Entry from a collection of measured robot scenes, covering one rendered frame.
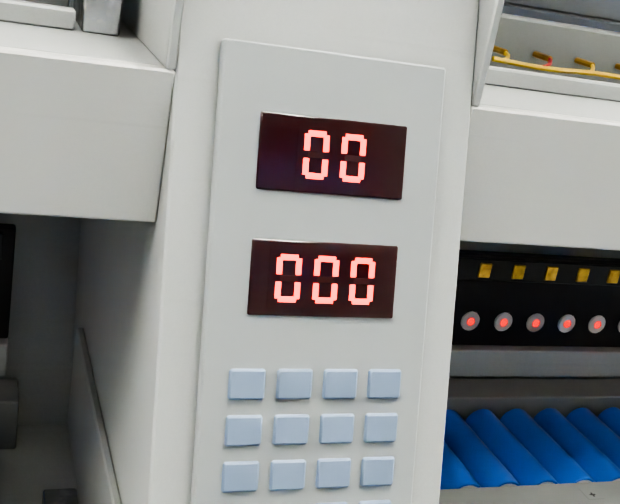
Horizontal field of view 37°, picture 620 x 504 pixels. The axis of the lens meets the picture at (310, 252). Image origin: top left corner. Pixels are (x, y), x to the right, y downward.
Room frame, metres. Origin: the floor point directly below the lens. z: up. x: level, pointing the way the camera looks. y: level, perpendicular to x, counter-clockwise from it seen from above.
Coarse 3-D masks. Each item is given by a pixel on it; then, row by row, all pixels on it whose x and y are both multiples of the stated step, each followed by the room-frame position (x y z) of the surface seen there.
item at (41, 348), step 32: (32, 224) 0.44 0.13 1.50; (64, 224) 0.44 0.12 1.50; (32, 256) 0.44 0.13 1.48; (64, 256) 0.44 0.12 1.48; (608, 256) 0.55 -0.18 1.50; (32, 288) 0.44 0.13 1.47; (64, 288) 0.44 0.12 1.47; (32, 320) 0.44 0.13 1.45; (64, 320) 0.44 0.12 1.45; (32, 352) 0.44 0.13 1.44; (64, 352) 0.44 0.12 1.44; (32, 384) 0.44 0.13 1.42; (64, 384) 0.44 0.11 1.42; (32, 416) 0.44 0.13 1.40; (64, 416) 0.44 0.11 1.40
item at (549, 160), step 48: (480, 0) 0.29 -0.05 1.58; (528, 0) 0.50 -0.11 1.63; (576, 0) 0.51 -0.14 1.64; (480, 48) 0.29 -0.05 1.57; (528, 48) 0.38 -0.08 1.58; (576, 48) 0.38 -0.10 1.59; (480, 96) 0.29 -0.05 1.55; (528, 96) 0.34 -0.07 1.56; (576, 96) 0.36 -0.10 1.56; (480, 144) 0.30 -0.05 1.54; (528, 144) 0.30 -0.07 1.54; (576, 144) 0.31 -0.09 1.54; (480, 192) 0.30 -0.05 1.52; (528, 192) 0.31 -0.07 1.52; (576, 192) 0.31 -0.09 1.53; (480, 240) 0.31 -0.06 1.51; (528, 240) 0.31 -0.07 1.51; (576, 240) 0.32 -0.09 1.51
